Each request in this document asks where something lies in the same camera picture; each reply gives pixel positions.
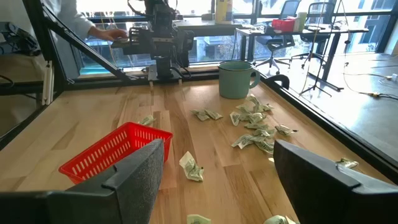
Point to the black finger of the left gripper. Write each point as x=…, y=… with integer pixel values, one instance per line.
x=187, y=46
x=138, y=40

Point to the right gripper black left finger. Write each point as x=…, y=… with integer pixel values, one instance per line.
x=93, y=202

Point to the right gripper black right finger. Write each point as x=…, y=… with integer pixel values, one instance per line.
x=335, y=199

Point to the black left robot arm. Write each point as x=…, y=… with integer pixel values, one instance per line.
x=163, y=67

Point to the person's hand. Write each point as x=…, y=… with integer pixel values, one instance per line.
x=110, y=33

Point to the dark grey desk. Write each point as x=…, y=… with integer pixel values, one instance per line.
x=211, y=28

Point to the red plastic slotted basket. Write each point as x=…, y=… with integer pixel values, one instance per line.
x=102, y=152

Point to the yellow wipes canister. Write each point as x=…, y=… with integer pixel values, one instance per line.
x=224, y=11

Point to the teal enamel mug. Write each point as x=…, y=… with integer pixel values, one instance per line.
x=234, y=81

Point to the person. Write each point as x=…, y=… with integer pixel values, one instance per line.
x=68, y=15

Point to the black mesh office chair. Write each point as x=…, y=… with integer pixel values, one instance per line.
x=314, y=37
x=275, y=42

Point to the red box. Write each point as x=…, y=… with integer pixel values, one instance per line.
x=283, y=25

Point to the black tripod stand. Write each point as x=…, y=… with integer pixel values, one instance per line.
x=316, y=88

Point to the black office desk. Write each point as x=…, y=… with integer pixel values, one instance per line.
x=331, y=49

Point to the black frame hook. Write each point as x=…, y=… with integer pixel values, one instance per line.
x=278, y=78

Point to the black aluminium table frame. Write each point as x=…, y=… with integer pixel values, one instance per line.
x=39, y=31

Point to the white frame bracket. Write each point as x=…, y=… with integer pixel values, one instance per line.
x=47, y=84

